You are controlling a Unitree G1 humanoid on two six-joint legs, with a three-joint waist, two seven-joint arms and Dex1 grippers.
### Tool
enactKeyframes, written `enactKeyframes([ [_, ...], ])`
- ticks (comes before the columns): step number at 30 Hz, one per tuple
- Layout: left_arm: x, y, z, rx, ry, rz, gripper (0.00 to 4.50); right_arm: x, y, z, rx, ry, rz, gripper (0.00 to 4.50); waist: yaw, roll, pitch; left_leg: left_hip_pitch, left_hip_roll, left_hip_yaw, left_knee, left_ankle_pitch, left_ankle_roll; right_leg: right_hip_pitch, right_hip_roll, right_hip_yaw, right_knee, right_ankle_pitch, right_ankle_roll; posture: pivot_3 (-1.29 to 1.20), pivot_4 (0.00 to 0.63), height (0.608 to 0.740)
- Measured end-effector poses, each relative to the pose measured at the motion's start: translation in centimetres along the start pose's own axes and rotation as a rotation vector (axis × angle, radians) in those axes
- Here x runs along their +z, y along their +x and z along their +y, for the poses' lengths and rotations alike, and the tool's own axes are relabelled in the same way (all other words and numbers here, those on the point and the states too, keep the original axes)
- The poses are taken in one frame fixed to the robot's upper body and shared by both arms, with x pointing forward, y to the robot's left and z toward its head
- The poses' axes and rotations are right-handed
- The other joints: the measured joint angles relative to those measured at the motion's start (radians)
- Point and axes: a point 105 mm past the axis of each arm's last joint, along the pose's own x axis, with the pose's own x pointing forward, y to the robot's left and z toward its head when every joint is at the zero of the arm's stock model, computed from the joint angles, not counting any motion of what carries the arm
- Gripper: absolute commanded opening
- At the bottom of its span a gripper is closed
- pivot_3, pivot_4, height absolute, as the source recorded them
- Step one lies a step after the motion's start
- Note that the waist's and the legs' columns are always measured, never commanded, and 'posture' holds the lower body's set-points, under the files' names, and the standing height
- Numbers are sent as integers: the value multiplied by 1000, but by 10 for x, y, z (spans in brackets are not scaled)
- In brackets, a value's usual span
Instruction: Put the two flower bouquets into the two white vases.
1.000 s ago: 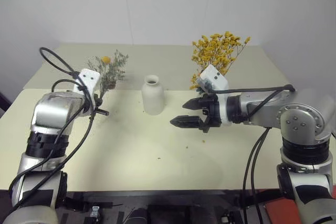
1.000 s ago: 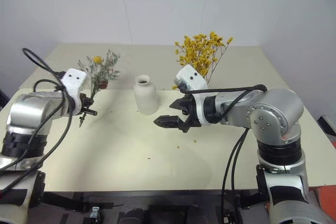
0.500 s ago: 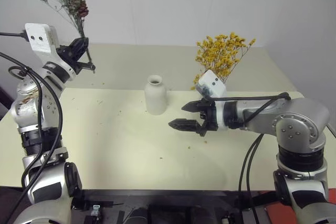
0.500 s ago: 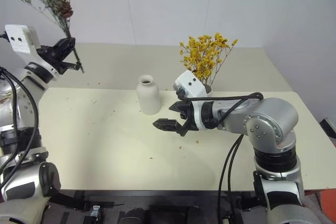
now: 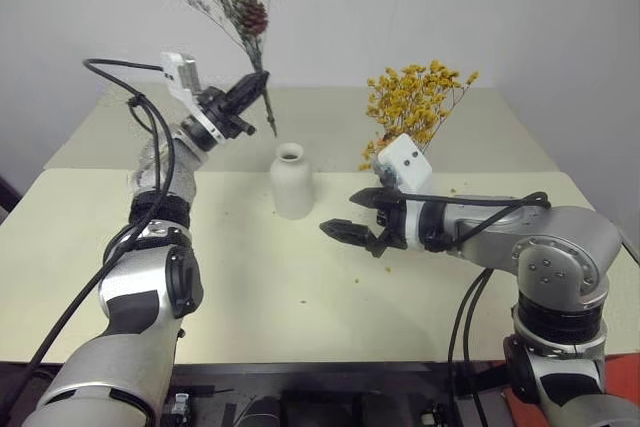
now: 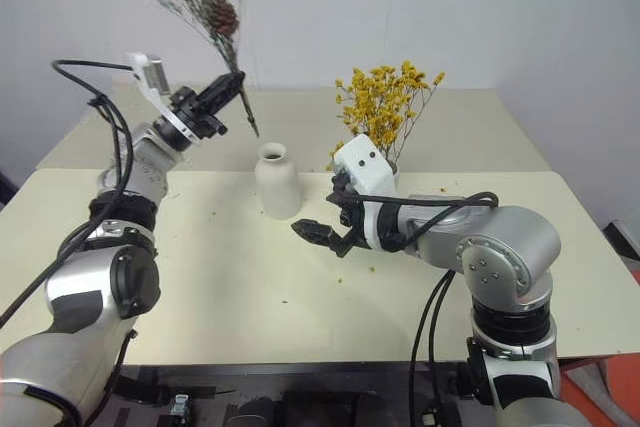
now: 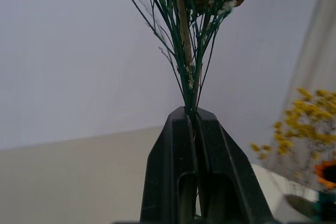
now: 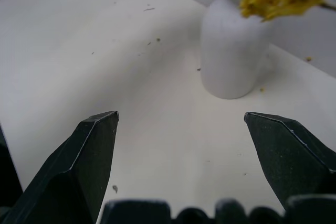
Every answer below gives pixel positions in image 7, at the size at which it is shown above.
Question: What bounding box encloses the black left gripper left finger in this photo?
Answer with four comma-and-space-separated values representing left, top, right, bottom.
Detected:
140, 106, 198, 222

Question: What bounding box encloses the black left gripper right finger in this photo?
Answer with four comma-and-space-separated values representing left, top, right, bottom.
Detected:
195, 106, 275, 222

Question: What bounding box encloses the brown pinecone dried flower bouquet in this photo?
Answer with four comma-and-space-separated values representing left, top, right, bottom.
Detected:
113, 0, 263, 141

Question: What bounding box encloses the yellow sunflower dried flower bouquet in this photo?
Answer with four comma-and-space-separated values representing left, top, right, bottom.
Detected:
250, 87, 336, 218

